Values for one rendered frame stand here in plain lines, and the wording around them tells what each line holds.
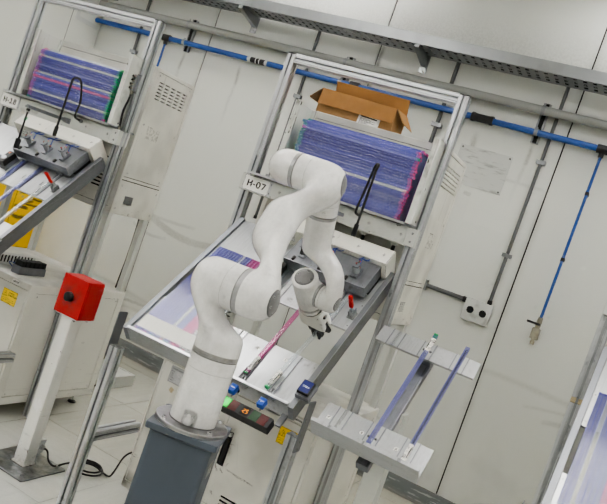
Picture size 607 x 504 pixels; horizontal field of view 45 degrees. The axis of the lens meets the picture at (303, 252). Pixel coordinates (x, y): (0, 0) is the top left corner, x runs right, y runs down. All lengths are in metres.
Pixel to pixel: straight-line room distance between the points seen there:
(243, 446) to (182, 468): 0.91
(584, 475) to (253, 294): 1.08
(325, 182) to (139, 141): 1.78
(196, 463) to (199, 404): 0.14
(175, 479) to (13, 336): 1.69
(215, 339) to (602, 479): 1.15
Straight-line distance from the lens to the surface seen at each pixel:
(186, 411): 1.85
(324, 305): 2.23
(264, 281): 1.76
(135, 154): 3.56
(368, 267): 2.66
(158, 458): 1.87
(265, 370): 2.41
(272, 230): 1.85
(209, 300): 1.82
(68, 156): 3.38
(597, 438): 2.34
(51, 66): 3.70
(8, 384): 3.51
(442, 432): 4.18
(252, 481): 2.75
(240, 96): 4.86
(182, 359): 2.49
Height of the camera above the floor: 1.29
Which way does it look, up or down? 3 degrees down
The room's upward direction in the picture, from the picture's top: 19 degrees clockwise
